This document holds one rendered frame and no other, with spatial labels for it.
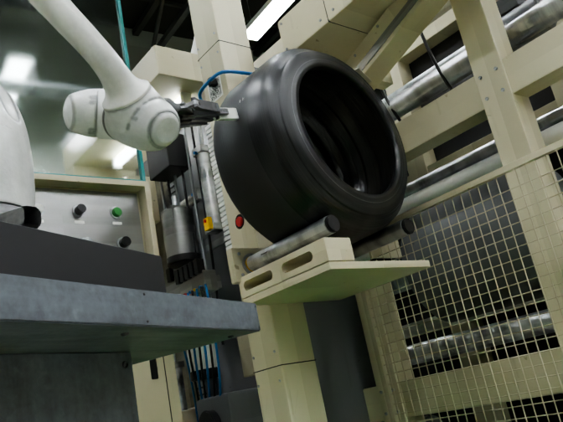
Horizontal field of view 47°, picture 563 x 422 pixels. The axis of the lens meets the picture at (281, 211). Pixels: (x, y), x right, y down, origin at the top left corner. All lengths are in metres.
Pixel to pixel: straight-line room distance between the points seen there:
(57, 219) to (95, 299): 1.34
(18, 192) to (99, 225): 1.16
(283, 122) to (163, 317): 0.93
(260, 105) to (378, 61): 0.65
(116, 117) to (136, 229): 0.82
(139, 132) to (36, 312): 0.73
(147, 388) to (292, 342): 0.43
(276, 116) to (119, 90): 0.45
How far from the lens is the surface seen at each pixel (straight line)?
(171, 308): 0.73
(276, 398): 1.84
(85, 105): 1.40
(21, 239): 0.76
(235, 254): 1.78
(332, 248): 1.51
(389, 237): 1.77
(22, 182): 0.88
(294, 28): 2.26
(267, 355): 1.85
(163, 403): 1.92
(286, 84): 1.64
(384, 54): 2.15
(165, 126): 1.26
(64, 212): 1.99
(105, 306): 0.65
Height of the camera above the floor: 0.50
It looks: 17 degrees up
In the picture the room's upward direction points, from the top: 12 degrees counter-clockwise
